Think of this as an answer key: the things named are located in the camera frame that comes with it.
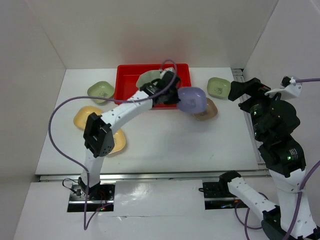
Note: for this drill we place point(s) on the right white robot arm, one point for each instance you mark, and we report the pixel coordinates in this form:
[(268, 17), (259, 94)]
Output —
[(273, 121)]

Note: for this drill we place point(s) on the yellow square plate front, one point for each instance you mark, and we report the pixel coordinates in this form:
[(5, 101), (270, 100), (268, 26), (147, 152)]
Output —
[(119, 143)]

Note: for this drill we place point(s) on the brown square plate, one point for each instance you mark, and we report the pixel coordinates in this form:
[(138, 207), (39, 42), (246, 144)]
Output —
[(210, 112)]

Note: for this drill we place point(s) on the purple square plate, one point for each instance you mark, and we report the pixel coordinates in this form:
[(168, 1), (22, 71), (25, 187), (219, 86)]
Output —
[(192, 100)]

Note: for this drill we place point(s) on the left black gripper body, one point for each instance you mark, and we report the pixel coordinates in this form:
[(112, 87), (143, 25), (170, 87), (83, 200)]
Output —
[(171, 97)]

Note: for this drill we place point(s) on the green square plate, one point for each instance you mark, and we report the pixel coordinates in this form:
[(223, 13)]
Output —
[(218, 87), (101, 89)]

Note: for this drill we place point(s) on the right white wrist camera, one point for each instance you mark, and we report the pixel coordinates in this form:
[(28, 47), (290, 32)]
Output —
[(291, 88)]

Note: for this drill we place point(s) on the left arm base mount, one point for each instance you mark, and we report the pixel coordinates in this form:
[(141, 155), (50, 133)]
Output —
[(102, 199)]

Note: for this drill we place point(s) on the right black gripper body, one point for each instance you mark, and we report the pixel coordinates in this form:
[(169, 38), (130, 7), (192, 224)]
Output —
[(254, 104)]

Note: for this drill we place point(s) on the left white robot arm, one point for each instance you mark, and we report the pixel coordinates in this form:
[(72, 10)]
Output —
[(100, 129)]

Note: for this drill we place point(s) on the large green scalloped bowl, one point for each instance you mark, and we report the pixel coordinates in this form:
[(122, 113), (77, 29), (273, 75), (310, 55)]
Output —
[(151, 76)]

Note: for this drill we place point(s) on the red plastic bin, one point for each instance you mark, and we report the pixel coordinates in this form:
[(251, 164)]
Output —
[(127, 76)]

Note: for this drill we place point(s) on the aluminium rail front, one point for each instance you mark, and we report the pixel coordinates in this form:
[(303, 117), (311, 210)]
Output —
[(140, 176)]

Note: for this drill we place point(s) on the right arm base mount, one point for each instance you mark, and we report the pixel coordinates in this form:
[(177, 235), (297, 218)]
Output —
[(217, 199)]

